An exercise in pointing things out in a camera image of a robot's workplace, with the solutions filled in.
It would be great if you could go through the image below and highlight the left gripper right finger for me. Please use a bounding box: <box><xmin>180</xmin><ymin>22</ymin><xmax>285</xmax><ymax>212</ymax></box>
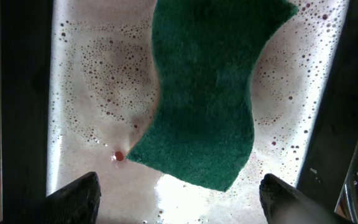
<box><xmin>259</xmin><ymin>174</ymin><xmax>352</xmax><ymax>224</ymax></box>

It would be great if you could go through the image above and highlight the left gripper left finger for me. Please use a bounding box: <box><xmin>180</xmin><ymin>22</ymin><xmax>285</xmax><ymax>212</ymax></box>
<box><xmin>0</xmin><ymin>172</ymin><xmax>101</xmax><ymax>224</ymax></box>

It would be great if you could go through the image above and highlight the green yellow sponge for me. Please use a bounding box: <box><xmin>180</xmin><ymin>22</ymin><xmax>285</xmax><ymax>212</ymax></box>
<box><xmin>127</xmin><ymin>0</ymin><xmax>298</xmax><ymax>192</ymax></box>

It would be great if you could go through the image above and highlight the black rectangular soapy tray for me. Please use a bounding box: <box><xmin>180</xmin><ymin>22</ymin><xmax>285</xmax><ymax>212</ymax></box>
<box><xmin>0</xmin><ymin>0</ymin><xmax>358</xmax><ymax>223</ymax></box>

